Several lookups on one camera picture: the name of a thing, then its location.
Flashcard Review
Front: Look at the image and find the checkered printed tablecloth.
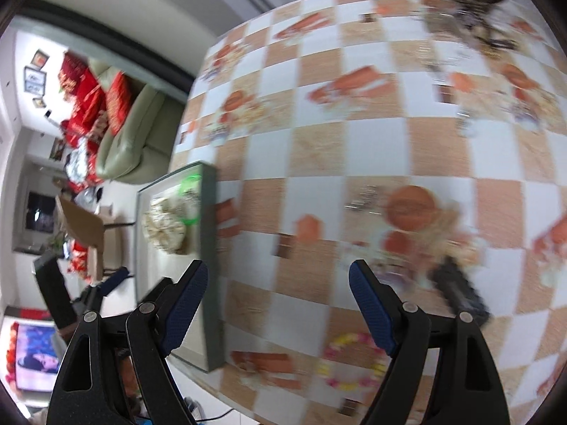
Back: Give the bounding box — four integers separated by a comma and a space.
170, 0, 567, 417

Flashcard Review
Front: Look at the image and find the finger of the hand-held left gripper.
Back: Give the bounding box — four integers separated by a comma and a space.
73, 267, 134, 315

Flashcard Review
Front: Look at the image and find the grey rectangular tray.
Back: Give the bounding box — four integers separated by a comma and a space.
135, 161, 226, 373

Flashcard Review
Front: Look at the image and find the colourful bead bracelet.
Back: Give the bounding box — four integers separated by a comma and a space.
319, 332, 388, 392

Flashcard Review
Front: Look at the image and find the grey television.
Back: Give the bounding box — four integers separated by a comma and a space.
15, 175, 60, 249

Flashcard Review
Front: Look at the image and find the pale green sofa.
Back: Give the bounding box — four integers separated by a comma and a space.
95, 64, 187, 184

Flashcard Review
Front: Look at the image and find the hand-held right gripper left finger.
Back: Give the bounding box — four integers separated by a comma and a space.
48, 259, 209, 425

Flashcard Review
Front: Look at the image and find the large black hair clip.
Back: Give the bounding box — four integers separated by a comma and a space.
432, 257, 490, 324

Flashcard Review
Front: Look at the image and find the red cushion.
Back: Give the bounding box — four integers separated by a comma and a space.
62, 51, 109, 142
105, 73, 134, 136

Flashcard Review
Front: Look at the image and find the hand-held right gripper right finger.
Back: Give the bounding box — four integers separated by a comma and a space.
348, 260, 511, 425

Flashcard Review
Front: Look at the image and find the green plastic bangle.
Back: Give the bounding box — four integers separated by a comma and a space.
177, 174, 204, 226

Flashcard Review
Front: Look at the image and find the colourful poster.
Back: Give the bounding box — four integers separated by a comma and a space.
8, 323, 60, 391

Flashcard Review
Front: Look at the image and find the wooden chair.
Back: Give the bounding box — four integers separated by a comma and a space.
55, 195, 134, 282

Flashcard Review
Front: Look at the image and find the cream polka dot scrunchie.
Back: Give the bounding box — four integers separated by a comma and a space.
142, 195, 189, 255

